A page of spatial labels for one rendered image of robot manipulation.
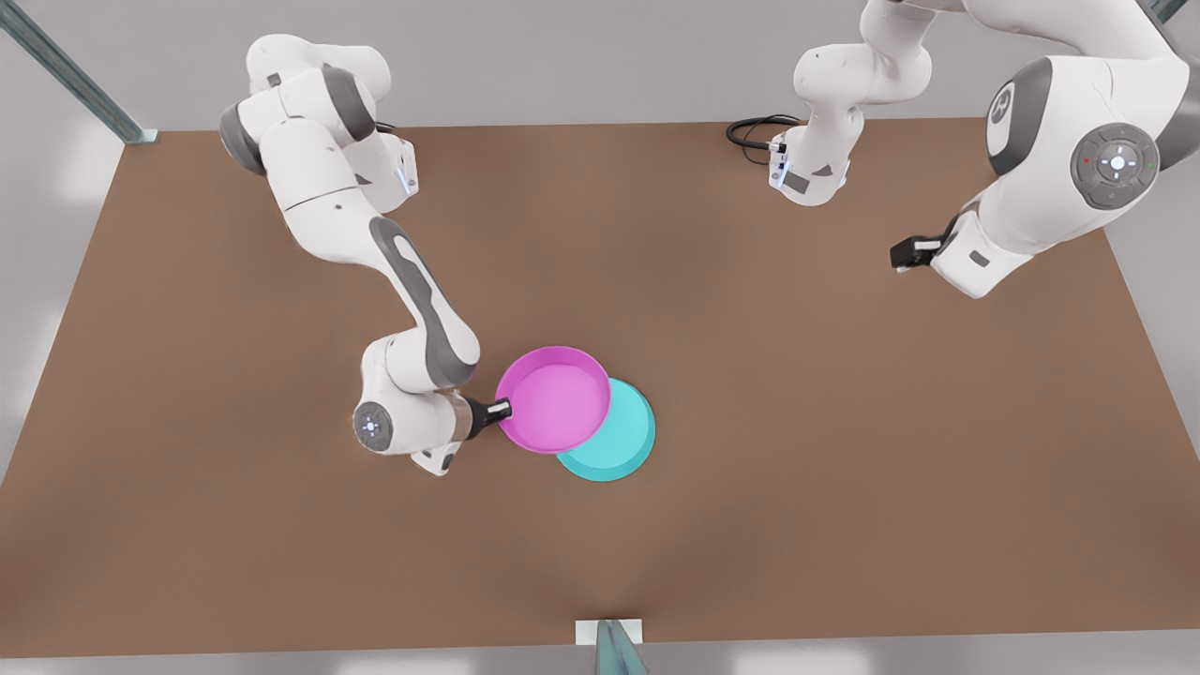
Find pink plate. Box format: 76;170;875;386
495;346;612;456

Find blue plate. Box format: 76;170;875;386
556;378;656;483

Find black cable loop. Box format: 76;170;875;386
726;114;803;168

